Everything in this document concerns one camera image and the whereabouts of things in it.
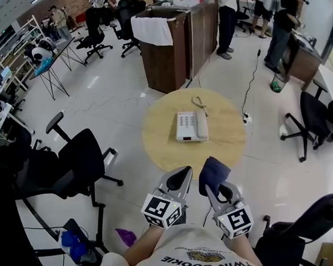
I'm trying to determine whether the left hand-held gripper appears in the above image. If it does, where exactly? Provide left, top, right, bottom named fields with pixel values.
left=137, top=165, right=197, bottom=232

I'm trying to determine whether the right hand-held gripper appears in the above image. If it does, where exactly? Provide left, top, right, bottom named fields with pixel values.
left=204, top=180, right=255, bottom=242

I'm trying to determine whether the dark blue cloth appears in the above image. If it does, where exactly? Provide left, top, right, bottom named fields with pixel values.
left=197, top=154, right=234, bottom=198

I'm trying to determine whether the white desk phone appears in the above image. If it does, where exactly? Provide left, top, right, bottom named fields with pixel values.
left=174, top=108, right=210, bottom=144

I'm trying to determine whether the person's right forearm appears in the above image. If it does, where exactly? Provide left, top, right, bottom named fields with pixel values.
left=220, top=230, right=264, bottom=266

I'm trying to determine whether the person's left forearm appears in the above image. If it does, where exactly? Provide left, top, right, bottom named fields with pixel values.
left=121, top=223, right=168, bottom=266

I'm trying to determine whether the brown wooden desk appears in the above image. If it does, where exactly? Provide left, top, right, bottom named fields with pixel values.
left=280, top=29, right=326, bottom=92

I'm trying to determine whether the white office desk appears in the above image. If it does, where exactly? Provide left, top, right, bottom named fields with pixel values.
left=0, top=100, right=36, bottom=148

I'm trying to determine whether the person's white printed shirt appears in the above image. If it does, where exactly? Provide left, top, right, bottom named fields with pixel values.
left=87, top=218, right=269, bottom=266

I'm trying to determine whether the purple plastic bag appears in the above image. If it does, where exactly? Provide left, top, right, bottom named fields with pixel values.
left=114, top=226, right=138, bottom=250

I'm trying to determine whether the black office chair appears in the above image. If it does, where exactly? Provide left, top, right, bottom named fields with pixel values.
left=9, top=107, right=129, bottom=256
left=108, top=0, right=151, bottom=60
left=276, top=78, right=333, bottom=164
left=71, top=5, right=115, bottom=66
left=248, top=185, right=333, bottom=266

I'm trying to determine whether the dark wooden cabinet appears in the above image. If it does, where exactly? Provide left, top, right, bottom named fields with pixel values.
left=130, top=0, right=224, bottom=97

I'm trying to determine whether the green waste bin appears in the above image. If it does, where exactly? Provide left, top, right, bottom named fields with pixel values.
left=269, top=72, right=289, bottom=94

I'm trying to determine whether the blue plastic bag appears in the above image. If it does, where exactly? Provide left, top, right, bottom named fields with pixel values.
left=60, top=228, right=89, bottom=265

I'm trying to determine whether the white towel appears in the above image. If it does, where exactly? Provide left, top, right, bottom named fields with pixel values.
left=130, top=12, right=175, bottom=49

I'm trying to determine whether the white panda-pattern backpack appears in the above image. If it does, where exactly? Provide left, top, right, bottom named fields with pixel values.
left=22, top=37, right=55, bottom=66

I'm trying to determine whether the white shelf rack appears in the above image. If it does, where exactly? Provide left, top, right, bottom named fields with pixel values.
left=0, top=13, right=58, bottom=95

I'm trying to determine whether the beige coiled phone cord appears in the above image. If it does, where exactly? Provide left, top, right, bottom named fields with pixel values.
left=191, top=94, right=212, bottom=119

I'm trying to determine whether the white floor cable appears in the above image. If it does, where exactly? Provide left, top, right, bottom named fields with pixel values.
left=61, top=67, right=204, bottom=116

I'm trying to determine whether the black floor cable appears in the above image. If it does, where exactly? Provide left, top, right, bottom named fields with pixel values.
left=235, top=39, right=267, bottom=117

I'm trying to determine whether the black wire-leg table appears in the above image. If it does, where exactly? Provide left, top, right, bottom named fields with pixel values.
left=27, top=36, right=89, bottom=101

